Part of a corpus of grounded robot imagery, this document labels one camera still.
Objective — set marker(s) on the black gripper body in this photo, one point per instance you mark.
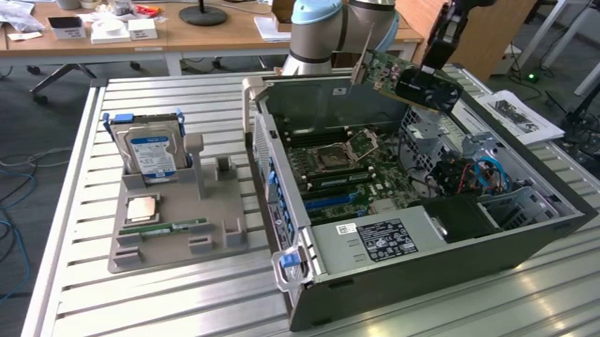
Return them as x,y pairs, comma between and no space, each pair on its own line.
467,4

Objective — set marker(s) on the graphics card with black fan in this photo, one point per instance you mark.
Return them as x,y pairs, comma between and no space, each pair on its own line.
421,91

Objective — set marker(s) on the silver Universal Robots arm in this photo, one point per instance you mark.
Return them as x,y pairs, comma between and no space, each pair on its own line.
318,35

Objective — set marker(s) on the wooden cabinet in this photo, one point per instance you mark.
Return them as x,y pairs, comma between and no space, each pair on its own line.
491,42

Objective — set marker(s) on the black device with green light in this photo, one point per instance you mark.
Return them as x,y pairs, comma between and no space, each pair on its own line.
532,76

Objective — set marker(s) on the silver drive cage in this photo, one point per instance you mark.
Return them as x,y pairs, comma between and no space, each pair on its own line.
449,133

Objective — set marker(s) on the stack of printed papers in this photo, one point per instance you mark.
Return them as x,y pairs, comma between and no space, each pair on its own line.
520,119

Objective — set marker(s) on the metal socket cover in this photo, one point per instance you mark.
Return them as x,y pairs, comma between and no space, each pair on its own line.
362,142

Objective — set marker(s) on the brown cardboard box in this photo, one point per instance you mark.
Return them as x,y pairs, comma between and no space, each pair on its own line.
282,10

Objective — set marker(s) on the white papers pile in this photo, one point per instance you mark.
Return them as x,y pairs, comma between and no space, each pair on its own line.
271,29

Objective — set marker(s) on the CPU socket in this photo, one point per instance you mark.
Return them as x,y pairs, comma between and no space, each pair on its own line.
332,156

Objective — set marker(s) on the green motherboard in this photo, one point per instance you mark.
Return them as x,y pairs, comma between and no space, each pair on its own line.
389,182

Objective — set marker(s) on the black installed RAM stick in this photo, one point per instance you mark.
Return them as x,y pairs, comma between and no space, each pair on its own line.
334,182

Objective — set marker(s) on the silver disk bay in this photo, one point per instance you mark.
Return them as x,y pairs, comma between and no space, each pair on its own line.
516,210

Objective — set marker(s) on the wooden desk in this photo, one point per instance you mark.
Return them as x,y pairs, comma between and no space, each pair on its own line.
69,49
211,35

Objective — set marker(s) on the black round lamp base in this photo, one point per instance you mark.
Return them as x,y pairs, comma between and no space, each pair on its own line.
203,17

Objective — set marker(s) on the grey power supply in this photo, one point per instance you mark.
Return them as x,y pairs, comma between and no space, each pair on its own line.
336,252

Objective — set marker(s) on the open dark PC case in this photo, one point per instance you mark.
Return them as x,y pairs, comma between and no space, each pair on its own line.
421,274

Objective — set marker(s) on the red packet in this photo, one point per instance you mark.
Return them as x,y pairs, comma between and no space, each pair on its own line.
147,10

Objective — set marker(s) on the plain white box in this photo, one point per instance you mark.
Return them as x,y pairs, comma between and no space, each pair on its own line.
143,29

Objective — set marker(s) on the hard disk in blue caddy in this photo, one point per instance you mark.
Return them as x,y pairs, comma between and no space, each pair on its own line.
149,154

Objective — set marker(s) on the grey parts rack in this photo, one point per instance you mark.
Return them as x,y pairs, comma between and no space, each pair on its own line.
187,207

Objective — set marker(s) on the CPU with metal lid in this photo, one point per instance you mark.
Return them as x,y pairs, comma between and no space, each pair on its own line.
140,209

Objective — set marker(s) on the green RAM stick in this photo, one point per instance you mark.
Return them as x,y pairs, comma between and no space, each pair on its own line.
153,229

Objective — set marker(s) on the white box with black inside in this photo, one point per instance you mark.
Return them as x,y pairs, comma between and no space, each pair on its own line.
68,29

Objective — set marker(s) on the black chair base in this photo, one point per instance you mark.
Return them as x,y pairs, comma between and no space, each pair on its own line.
52,78

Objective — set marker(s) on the white card with red mark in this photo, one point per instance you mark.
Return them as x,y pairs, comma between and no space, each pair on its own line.
22,36

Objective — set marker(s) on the clear plastic bag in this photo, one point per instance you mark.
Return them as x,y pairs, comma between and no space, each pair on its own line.
18,15

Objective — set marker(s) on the white wall box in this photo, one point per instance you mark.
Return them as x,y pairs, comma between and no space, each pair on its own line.
506,61

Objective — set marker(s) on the white table frame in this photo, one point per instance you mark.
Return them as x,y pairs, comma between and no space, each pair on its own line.
590,75

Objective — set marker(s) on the black fan duct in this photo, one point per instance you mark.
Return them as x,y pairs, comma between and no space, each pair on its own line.
458,217

